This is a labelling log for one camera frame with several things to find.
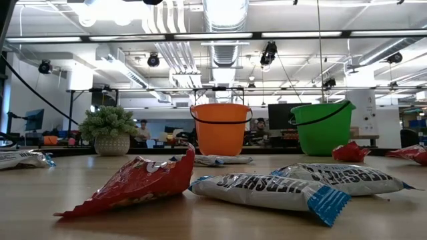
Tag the white blue Hershey's bar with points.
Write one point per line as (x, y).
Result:
(267, 193)
(23, 159)
(340, 180)
(200, 160)
(237, 159)

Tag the dark monitor on arm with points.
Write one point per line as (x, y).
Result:
(35, 119)

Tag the red Skittles candy bag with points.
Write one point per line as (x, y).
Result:
(140, 186)
(350, 153)
(410, 153)

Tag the orange plastic bucket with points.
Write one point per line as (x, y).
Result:
(220, 136)

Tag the person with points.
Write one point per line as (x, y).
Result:
(143, 133)
(262, 128)

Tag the black computer monitor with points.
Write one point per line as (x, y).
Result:
(278, 116)

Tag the black ceiling spotlight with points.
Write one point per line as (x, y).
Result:
(45, 66)
(328, 82)
(395, 57)
(269, 51)
(153, 60)

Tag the green potted plant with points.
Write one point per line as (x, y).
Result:
(110, 123)

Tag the green plastic bucket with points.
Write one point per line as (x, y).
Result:
(320, 136)

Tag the black background rack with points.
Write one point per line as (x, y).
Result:
(103, 99)

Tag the wooden background desk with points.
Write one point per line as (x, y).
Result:
(363, 136)

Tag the black overhead light beam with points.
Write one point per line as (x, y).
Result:
(346, 33)

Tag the orange storage bin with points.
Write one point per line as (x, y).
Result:
(50, 140)

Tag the black office chair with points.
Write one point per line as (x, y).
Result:
(408, 138)

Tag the black aluminium table frame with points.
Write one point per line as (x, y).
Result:
(156, 150)

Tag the silver ventilation duct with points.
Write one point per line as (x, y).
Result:
(383, 53)
(225, 20)

